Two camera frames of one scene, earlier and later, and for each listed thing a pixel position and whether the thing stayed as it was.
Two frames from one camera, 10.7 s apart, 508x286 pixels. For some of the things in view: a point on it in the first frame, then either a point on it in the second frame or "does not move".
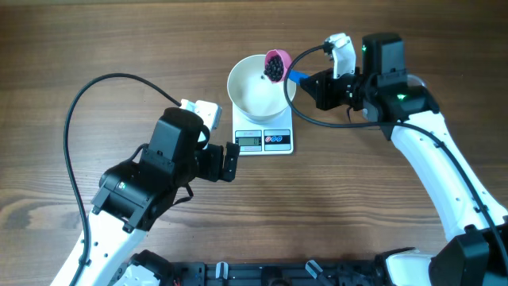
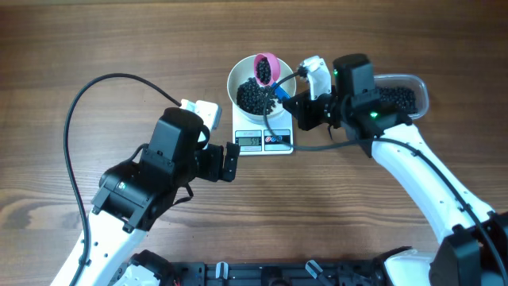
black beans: (274, 68) → (263, 70)
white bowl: (256, 96) does not move
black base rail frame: (279, 272) does not move
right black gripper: (331, 90) → (301, 111)
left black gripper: (221, 163) does not move
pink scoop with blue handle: (294, 75) → (267, 70)
